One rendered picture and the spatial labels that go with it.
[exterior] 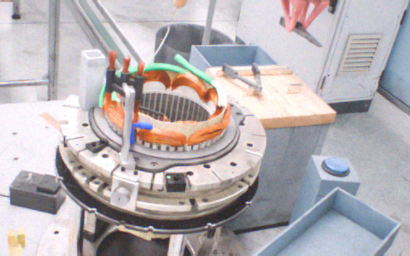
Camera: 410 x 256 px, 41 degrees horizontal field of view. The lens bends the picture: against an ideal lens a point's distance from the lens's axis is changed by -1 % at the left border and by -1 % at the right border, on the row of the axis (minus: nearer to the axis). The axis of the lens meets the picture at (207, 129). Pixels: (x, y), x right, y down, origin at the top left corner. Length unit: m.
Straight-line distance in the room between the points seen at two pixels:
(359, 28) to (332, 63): 0.24
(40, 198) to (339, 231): 0.59
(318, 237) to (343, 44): 2.42
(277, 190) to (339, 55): 2.13
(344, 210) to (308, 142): 0.25
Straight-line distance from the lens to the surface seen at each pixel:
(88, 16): 2.12
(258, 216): 1.14
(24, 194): 1.13
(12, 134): 1.37
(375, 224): 0.85
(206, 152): 0.78
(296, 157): 1.08
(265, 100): 1.04
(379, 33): 3.31
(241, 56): 1.27
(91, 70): 0.82
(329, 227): 0.84
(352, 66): 3.27
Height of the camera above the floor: 1.53
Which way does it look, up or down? 31 degrees down
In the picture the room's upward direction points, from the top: 11 degrees clockwise
